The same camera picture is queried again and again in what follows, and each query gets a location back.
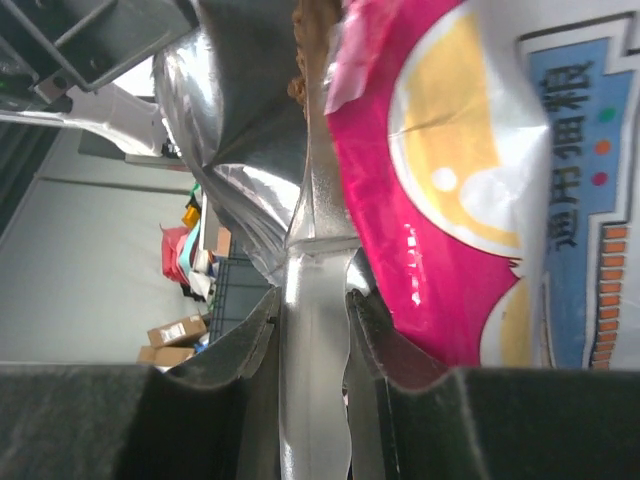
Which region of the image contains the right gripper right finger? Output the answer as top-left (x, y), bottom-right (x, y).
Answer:
top-left (346, 291), bottom-right (639, 479)

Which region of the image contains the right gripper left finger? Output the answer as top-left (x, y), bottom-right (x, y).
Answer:
top-left (1, 289), bottom-right (281, 479)

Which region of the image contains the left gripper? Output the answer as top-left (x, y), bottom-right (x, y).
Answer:
top-left (1, 0), bottom-right (198, 108)

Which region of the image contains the clear plastic scoop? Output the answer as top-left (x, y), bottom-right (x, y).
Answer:
top-left (279, 100), bottom-right (359, 479)

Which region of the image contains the pink blue pet food bag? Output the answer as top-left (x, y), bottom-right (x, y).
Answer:
top-left (154, 1), bottom-right (639, 370)

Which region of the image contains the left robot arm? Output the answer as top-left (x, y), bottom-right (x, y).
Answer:
top-left (1, 1), bottom-right (198, 157)

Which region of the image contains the brown pet food kibble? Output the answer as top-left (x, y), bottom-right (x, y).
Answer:
top-left (287, 1), bottom-right (342, 119)

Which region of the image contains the cardboard box lower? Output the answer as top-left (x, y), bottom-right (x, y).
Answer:
top-left (137, 346), bottom-right (195, 368)

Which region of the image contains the cardboard box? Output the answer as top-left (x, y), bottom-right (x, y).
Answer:
top-left (147, 315), bottom-right (207, 348)
top-left (137, 346), bottom-right (195, 368)

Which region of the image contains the red cloth pile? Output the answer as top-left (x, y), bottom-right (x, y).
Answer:
top-left (161, 226), bottom-right (189, 285)

